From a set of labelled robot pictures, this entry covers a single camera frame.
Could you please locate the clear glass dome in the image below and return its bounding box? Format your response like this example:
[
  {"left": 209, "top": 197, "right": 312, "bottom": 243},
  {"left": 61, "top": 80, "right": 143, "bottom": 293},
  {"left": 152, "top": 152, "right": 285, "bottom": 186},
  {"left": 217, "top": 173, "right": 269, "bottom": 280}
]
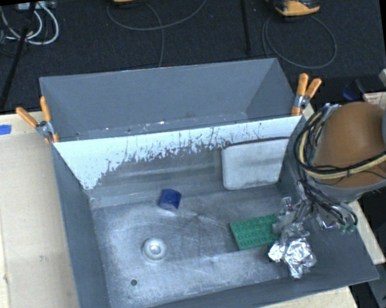
[{"left": 139, "top": 235, "right": 169, "bottom": 263}]

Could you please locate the green studded flat block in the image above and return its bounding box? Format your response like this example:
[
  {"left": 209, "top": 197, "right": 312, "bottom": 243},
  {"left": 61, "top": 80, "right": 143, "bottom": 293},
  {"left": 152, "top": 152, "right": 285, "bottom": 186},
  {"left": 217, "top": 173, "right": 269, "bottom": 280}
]
[{"left": 229, "top": 212, "right": 284, "bottom": 252}]

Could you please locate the white shallow tray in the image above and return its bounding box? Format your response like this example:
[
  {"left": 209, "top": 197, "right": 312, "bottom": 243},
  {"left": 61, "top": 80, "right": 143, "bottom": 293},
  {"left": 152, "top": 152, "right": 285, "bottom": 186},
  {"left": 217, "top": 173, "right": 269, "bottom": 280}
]
[{"left": 217, "top": 135, "right": 297, "bottom": 193}]

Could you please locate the dark blue cup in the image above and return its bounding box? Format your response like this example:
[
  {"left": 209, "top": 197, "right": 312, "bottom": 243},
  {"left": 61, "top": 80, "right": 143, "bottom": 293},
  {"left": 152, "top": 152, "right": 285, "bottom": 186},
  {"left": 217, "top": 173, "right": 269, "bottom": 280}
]
[{"left": 154, "top": 186, "right": 185, "bottom": 214}]

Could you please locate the crumpled silver foil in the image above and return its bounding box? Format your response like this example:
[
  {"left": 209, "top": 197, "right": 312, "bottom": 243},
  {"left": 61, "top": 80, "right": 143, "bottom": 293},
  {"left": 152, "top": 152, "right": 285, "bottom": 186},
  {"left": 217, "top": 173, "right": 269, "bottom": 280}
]
[{"left": 265, "top": 234, "right": 320, "bottom": 283}]

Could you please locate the grey metal bin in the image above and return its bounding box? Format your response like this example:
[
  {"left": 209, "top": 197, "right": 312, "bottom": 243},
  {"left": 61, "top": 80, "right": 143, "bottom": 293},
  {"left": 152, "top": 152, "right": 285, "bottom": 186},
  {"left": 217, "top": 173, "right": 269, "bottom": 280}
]
[{"left": 38, "top": 36, "right": 385, "bottom": 308}]

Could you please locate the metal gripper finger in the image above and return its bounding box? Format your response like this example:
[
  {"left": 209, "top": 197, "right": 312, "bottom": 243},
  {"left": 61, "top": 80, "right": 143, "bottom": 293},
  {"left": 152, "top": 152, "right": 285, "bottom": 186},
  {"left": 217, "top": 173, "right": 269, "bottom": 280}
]
[
  {"left": 274, "top": 217, "right": 311, "bottom": 242},
  {"left": 276, "top": 194, "right": 308, "bottom": 221}
]

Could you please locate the pale wood board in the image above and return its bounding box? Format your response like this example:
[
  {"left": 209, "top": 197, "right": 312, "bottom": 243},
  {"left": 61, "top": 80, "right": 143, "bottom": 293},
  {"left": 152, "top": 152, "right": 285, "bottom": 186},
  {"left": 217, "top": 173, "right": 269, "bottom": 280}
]
[{"left": 0, "top": 128, "right": 81, "bottom": 308}]

